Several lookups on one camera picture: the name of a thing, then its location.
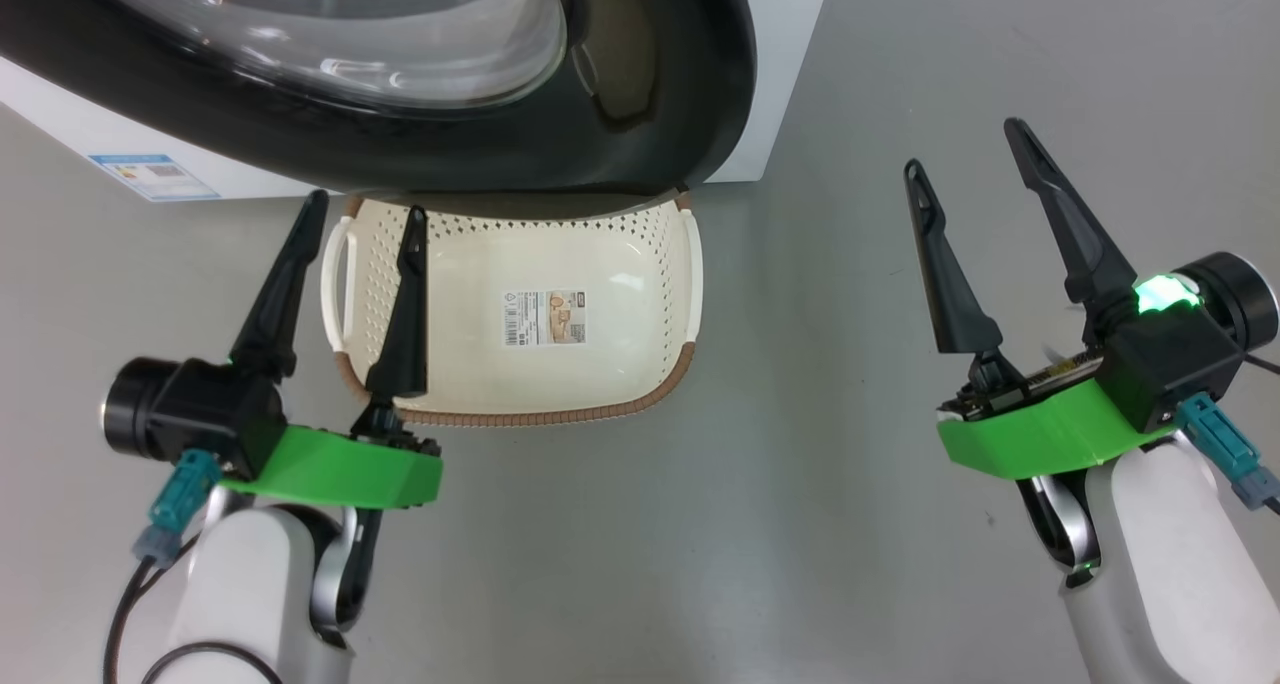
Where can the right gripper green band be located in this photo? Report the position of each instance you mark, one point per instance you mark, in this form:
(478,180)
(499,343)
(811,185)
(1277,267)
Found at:
(1050,434)

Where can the blue energy label sticker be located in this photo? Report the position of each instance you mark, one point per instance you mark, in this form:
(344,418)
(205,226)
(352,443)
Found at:
(155,176)

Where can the basket product label sticker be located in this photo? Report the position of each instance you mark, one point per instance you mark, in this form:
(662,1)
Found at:
(545,317)

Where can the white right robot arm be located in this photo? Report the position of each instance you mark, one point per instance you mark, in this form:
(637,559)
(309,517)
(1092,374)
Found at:
(1160,564)

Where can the white front-load washing machine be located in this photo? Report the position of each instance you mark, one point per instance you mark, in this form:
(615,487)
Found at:
(790,64)

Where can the cream perforated laundry basket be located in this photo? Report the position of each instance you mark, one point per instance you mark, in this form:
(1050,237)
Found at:
(600,334)

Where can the black washing machine glass door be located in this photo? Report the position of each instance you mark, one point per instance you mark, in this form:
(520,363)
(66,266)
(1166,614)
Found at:
(150,94)

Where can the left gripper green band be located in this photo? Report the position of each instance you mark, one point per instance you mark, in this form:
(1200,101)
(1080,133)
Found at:
(330,469)

